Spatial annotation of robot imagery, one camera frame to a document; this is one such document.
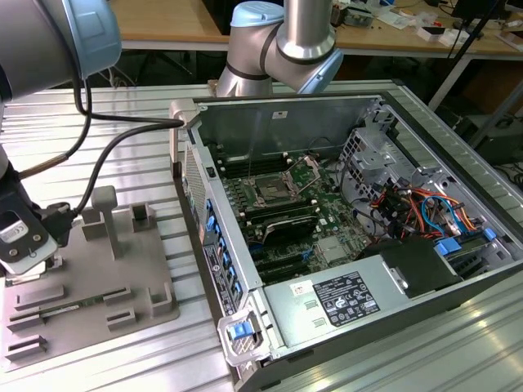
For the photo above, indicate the grey plastic parts rack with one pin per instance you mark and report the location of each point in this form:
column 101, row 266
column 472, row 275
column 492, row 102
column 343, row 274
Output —
column 102, row 277

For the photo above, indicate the blue case latch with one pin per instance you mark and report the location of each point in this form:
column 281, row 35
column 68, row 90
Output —
column 239, row 330

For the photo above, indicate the white paper sheet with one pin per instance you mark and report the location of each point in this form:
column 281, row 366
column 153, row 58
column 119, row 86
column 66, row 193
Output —
column 394, row 18

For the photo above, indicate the open grey PC case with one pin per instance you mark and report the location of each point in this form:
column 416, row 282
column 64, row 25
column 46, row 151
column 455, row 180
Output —
column 294, row 118

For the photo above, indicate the grey power supply unit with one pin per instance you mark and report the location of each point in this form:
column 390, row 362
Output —
column 294, row 318

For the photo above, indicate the black stand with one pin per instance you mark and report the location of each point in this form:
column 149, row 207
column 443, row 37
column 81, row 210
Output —
column 470, row 24

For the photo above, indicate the white small box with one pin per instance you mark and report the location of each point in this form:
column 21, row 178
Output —
column 431, row 34

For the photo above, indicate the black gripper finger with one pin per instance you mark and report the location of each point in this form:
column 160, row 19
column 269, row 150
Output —
column 50, row 261

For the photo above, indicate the silver chipset heat sink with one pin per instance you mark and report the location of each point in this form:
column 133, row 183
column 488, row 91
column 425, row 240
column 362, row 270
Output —
column 332, row 250

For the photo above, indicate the black expansion slot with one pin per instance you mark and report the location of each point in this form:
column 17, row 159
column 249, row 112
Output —
column 282, row 266

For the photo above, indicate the black graphics card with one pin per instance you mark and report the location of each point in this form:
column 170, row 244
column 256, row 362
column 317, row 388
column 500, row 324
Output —
column 286, row 230

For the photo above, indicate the thin metal locking lever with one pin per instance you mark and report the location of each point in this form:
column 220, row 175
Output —
column 249, row 167

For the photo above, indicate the black RAM slot bank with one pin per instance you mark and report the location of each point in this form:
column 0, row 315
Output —
column 278, row 209
column 253, row 163

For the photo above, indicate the black label sticker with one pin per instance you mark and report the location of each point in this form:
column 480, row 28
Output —
column 347, row 300

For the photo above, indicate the green motherboard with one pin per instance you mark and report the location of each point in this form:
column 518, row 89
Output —
column 327, row 204

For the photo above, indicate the blue disk carrier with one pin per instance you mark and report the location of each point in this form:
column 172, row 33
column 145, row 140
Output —
column 447, row 247

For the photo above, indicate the CPU socket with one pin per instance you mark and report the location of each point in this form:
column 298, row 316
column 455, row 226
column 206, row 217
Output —
column 269, row 190

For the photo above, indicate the perforated metal drive cage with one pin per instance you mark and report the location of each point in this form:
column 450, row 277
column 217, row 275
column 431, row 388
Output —
column 367, row 159

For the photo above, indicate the green circuit board device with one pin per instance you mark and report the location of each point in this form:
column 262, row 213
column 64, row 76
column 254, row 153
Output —
column 357, row 16

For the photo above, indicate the green RAM stick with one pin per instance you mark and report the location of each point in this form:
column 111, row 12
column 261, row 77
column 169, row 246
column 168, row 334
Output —
column 81, row 304

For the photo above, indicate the wooden desk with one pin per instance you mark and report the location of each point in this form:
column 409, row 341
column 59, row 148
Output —
column 184, row 24

